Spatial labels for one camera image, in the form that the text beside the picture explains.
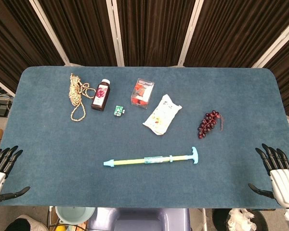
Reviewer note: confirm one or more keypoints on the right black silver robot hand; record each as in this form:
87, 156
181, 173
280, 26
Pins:
284, 183

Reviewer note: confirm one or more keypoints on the white crumpled bin bag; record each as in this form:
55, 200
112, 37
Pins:
242, 220

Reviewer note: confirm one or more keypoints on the white sneaker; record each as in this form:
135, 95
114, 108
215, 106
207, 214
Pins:
31, 223

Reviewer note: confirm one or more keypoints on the blue table cloth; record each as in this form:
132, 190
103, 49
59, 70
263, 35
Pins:
62, 156

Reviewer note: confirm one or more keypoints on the black trash bin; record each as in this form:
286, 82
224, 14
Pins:
219, 221

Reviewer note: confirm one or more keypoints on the light blue plastic bucket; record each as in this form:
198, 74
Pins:
74, 214

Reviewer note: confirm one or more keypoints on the dark red plastic grape bunch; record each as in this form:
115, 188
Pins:
207, 125

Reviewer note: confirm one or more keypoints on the dark red juice bottle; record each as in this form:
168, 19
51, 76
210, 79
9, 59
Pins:
100, 96

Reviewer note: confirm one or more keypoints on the small green toy car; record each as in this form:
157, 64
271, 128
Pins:
117, 111

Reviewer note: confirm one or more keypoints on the white snack bag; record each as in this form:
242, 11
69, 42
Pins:
161, 113

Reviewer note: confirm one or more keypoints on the clear box with red cups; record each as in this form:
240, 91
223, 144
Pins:
142, 93

